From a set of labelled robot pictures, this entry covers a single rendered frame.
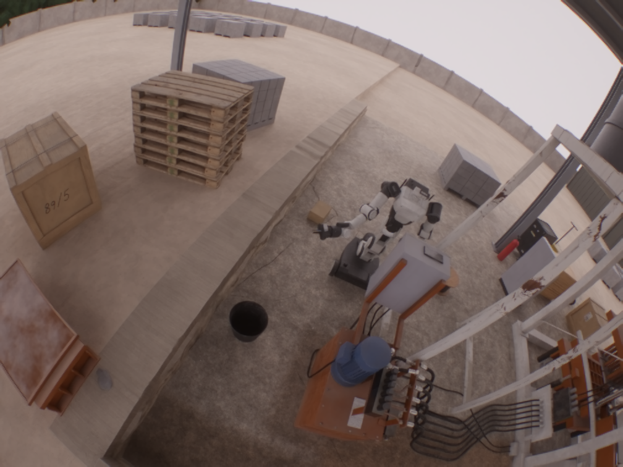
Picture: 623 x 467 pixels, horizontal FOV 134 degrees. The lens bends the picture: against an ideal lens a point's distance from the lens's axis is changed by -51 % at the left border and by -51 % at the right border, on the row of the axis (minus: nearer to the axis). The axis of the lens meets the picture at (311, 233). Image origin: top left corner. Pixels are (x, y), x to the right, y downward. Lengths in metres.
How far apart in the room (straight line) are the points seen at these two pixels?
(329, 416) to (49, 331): 1.98
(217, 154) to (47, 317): 2.16
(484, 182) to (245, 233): 5.40
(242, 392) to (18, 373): 1.78
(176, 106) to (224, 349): 2.33
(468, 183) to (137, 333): 6.42
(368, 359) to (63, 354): 1.92
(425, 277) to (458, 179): 4.64
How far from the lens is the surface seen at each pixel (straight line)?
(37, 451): 2.50
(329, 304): 2.82
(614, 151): 1.72
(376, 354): 1.56
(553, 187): 5.53
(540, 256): 4.86
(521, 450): 4.09
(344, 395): 1.89
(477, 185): 6.58
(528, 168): 2.00
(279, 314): 2.60
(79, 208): 2.91
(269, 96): 4.41
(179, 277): 2.34
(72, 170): 2.68
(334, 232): 1.90
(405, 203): 2.12
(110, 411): 2.14
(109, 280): 2.47
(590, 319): 7.09
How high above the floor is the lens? 2.32
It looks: 44 degrees down
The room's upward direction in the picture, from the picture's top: 24 degrees clockwise
